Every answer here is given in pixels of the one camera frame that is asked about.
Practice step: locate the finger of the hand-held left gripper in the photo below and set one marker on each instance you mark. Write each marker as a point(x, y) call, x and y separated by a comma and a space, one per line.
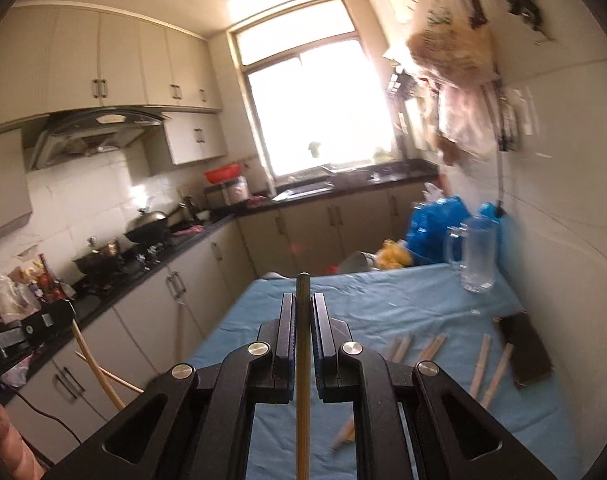
point(50, 320)

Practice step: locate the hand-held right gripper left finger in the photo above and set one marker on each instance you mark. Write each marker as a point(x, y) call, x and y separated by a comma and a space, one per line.
point(286, 350)

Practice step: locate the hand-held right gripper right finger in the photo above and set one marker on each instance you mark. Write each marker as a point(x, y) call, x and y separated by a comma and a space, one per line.
point(320, 355)

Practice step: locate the single wooden chopstick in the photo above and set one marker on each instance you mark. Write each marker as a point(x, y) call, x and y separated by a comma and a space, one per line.
point(100, 381)
point(303, 435)
point(118, 379)

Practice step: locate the bunch of wooden chopsticks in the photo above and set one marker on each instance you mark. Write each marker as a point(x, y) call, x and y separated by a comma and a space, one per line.
point(483, 370)

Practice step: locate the dark chopstick holder cup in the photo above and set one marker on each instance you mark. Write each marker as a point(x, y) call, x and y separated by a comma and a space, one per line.
point(526, 355)

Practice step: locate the person's left hand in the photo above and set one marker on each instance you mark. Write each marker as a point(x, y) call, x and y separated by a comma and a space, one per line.
point(8, 445)

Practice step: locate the group of condiment bottles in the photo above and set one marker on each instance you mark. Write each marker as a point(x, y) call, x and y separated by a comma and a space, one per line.
point(38, 280)

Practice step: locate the white crumpled plastic bag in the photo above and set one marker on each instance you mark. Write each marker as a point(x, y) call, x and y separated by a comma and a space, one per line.
point(8, 297)

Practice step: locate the dark cooking pot with lid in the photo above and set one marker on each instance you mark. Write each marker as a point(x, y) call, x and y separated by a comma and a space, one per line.
point(99, 257)

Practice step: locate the blue tablecloth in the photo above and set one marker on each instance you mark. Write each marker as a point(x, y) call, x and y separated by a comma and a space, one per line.
point(383, 305)

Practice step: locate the cream lower cabinets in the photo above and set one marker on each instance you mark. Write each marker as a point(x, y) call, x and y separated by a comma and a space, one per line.
point(148, 300)

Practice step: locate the grey rounded object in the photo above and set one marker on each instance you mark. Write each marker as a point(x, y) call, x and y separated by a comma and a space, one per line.
point(358, 262)

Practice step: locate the black gas stove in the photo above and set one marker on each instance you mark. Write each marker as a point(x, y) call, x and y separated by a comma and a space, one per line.
point(133, 260)

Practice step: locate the yellow plastic bag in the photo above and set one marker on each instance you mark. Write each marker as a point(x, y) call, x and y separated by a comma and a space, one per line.
point(393, 256)

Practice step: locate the black wok with lid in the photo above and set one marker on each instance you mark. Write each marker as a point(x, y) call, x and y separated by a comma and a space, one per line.
point(146, 227)

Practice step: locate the steel kitchen sink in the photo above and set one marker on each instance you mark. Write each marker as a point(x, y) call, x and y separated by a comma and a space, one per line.
point(303, 191)

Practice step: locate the metal kettle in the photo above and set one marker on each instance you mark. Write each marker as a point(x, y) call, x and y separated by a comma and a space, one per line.
point(188, 210)

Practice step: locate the blue plastic bag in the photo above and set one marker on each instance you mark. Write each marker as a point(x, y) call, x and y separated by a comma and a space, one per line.
point(433, 225)

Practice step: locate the clear glass mug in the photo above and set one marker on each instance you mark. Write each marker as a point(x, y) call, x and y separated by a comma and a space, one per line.
point(478, 260)

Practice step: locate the red bowl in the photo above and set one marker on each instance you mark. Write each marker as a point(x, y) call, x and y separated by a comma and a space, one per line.
point(221, 174)

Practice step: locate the range hood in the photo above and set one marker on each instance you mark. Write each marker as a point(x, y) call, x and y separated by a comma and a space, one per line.
point(93, 130)

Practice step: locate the black kitchen countertop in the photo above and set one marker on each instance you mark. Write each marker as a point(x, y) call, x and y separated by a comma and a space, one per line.
point(408, 170)

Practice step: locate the kitchen window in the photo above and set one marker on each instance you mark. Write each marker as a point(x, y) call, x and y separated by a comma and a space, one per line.
point(308, 110)

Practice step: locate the brownish plastic bag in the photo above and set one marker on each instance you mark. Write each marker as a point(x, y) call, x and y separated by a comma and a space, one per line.
point(451, 150)

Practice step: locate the white cutting board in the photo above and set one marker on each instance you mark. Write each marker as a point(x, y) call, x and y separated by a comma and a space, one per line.
point(416, 121)

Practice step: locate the pinkish clear plastic bag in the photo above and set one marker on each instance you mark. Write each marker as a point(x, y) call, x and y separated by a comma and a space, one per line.
point(471, 120)

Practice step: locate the beige printed plastic bag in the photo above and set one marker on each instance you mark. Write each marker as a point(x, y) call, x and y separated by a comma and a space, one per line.
point(453, 45)

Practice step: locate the small cream wall cabinet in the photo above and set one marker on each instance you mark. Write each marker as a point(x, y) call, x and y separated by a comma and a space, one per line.
point(196, 137)

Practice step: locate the cream upper wall cabinets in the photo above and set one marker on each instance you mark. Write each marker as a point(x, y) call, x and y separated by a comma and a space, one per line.
point(108, 65)

